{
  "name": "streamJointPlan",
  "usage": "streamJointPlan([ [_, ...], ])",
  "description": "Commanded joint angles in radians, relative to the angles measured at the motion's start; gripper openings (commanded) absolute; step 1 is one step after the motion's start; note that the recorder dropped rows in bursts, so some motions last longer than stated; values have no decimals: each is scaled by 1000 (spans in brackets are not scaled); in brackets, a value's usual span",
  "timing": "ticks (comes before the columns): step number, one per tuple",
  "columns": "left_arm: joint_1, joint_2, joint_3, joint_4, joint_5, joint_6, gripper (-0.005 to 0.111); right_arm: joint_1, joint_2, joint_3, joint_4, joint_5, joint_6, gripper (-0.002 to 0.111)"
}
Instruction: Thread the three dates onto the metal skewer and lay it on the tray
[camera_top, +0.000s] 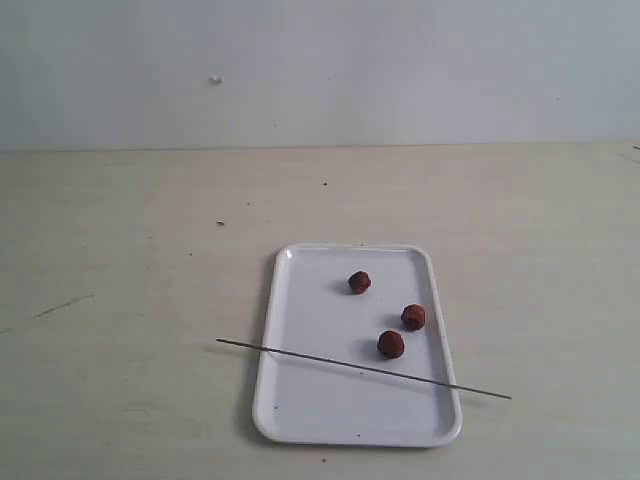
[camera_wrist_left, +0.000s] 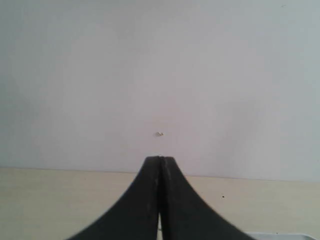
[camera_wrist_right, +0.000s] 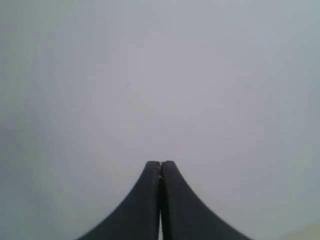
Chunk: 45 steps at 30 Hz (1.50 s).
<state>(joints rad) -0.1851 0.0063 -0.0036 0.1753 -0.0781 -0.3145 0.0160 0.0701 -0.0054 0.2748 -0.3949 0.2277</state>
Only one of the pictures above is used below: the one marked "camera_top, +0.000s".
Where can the brown meatball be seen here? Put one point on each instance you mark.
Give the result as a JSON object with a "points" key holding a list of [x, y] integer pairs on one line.
{"points": [[413, 317], [390, 344], [359, 282]]}

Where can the thin metal skewer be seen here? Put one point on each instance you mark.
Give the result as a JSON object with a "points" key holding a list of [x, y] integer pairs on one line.
{"points": [[363, 368]]}

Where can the white rectangular plastic tray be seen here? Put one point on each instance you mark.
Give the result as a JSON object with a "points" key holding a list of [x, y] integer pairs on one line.
{"points": [[312, 311]]}

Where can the small white wall fixture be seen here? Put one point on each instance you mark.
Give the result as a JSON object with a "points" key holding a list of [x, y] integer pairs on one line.
{"points": [[215, 80]]}

